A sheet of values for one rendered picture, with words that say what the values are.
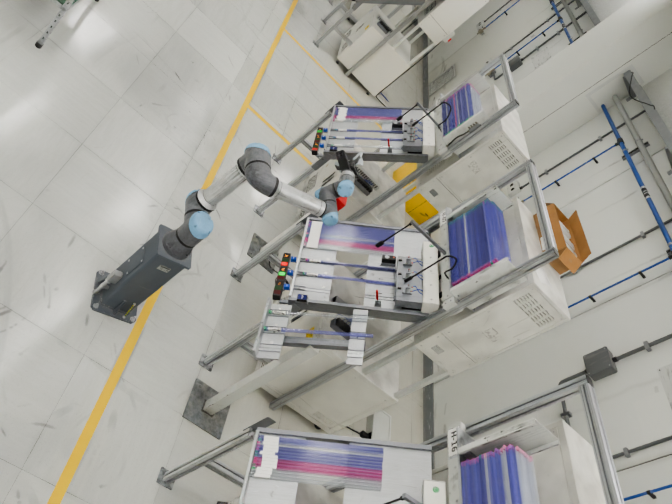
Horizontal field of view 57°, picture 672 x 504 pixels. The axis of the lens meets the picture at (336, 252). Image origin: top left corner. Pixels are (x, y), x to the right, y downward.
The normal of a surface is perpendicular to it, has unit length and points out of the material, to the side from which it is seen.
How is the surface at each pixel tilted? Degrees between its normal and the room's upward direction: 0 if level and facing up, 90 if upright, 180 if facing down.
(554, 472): 90
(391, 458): 45
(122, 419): 0
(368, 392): 90
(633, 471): 90
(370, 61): 90
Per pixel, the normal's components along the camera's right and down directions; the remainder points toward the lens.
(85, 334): 0.71, -0.48
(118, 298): 0.09, 0.78
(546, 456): -0.69, -0.60
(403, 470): 0.02, -0.76
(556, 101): -0.11, 0.64
